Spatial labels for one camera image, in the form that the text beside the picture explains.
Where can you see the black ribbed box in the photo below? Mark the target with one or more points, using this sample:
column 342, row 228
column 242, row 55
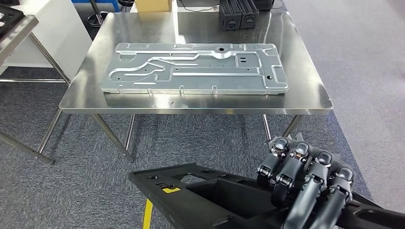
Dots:
column 229, row 15
column 250, row 14

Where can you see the black plastic frame part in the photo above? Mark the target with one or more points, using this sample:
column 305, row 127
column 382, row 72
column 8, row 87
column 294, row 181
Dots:
column 221, row 202
column 9, row 19

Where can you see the brown cardboard box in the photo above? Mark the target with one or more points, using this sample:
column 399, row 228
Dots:
column 153, row 5

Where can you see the dark grey laptop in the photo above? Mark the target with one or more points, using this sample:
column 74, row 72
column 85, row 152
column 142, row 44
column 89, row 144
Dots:
column 197, row 2

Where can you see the white cabinet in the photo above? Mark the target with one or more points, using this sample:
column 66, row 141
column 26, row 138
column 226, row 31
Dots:
column 63, row 31

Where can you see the black bag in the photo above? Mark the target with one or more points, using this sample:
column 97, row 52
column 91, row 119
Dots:
column 262, row 4

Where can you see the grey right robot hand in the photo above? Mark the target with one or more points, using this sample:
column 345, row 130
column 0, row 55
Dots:
column 303, row 189

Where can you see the blue metal storage rack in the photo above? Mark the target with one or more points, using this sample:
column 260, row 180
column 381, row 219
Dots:
column 107, row 2

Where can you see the black round stool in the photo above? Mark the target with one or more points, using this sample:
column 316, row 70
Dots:
column 126, row 2

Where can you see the black round pole stand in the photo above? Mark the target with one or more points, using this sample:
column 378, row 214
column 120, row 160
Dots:
column 96, row 20

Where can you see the grey stamped metal plate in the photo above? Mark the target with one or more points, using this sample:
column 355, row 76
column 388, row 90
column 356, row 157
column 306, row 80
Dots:
column 196, row 82

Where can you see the stainless steel work table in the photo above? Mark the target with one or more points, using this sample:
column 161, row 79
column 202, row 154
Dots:
column 205, row 102
column 15, row 34

